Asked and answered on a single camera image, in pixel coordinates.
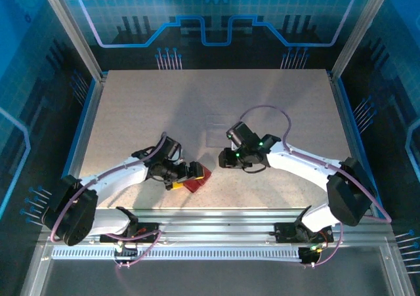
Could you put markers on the aluminium lower frame bar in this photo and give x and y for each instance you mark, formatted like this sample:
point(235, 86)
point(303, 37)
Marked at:
point(398, 276)
point(34, 276)

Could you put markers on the small black connector box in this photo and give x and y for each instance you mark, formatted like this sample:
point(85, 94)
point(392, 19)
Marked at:
point(126, 252)
point(308, 256)

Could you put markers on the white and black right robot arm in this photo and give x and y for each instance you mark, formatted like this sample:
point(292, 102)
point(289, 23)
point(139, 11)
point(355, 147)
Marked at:
point(295, 164)

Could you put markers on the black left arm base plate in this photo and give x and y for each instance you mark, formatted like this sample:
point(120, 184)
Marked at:
point(147, 226)

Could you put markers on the aluminium table mounting rail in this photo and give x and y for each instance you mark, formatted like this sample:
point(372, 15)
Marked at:
point(213, 222)

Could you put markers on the grey platform panel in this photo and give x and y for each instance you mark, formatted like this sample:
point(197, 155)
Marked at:
point(213, 279)

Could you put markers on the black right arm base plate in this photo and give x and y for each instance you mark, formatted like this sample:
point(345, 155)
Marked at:
point(283, 232)

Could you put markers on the aluminium frame post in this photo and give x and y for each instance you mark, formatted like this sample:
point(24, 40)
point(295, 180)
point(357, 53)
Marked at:
point(75, 33)
point(359, 30)

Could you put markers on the aluminium table side rail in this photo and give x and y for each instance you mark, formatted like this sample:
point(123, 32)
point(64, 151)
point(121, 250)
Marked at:
point(83, 145)
point(355, 145)

